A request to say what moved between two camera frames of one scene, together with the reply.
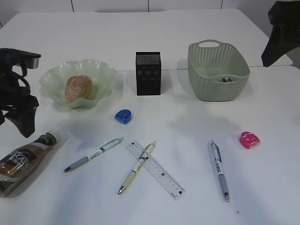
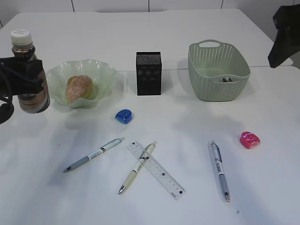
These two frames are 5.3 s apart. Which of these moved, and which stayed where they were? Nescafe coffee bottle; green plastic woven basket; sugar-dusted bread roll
Moved: Nescafe coffee bottle
Stayed: green plastic woven basket; sugar-dusted bread roll
